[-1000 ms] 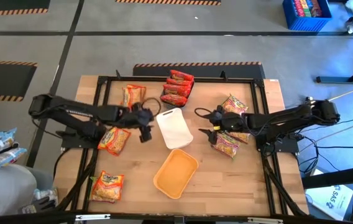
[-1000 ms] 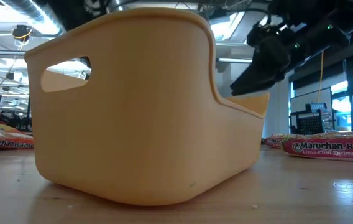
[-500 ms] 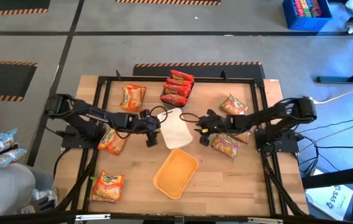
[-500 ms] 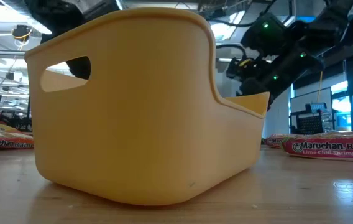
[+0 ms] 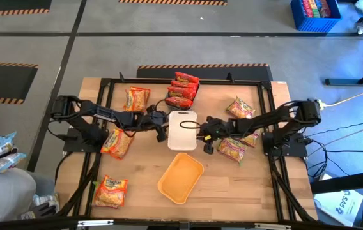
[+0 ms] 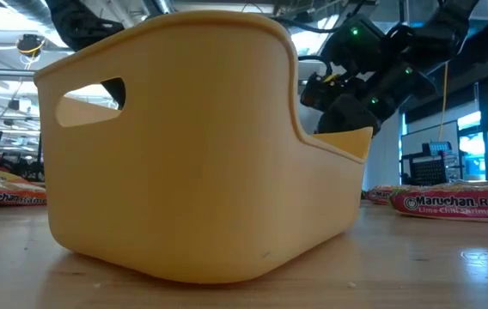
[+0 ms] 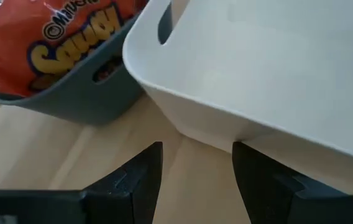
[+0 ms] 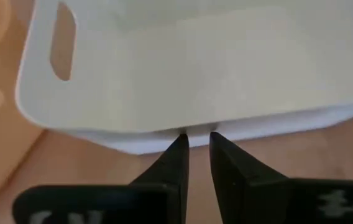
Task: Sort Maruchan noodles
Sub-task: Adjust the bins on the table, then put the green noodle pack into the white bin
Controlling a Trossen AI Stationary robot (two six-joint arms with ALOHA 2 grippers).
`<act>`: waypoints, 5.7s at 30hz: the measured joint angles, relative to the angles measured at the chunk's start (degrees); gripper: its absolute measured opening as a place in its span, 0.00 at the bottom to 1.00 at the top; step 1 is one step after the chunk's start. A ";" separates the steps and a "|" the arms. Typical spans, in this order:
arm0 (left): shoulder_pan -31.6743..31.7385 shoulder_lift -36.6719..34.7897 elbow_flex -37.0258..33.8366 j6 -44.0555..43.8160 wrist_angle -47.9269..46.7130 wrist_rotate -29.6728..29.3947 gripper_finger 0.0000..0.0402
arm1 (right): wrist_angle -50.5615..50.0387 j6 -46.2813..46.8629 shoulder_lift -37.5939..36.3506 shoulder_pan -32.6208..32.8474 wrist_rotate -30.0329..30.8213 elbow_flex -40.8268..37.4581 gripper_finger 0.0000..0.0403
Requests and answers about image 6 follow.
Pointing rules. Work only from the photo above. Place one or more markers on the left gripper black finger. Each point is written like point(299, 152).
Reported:
point(117, 92)

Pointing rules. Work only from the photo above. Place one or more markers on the lime chili shrimp noodle packet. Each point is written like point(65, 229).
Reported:
point(454, 201)
point(377, 195)

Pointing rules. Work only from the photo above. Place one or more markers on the yellow plastic bin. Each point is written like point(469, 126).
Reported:
point(205, 171)

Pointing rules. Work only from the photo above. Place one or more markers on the orange chicken Maruchan noodle packet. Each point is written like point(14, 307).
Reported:
point(3, 189)

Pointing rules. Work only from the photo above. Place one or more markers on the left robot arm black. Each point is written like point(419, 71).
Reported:
point(81, 26)

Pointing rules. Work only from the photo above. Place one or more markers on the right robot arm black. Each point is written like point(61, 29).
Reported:
point(437, 38)

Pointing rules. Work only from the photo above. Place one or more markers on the black equipment rack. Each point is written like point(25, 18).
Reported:
point(428, 171)

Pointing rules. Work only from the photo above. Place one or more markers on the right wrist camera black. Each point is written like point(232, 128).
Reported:
point(315, 92)

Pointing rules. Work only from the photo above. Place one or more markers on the black overhead camera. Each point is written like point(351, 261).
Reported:
point(29, 45)

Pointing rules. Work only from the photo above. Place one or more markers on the silver round ceiling duct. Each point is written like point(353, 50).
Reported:
point(33, 17)

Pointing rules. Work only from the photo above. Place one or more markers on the grey ceiling rail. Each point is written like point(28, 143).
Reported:
point(3, 74)

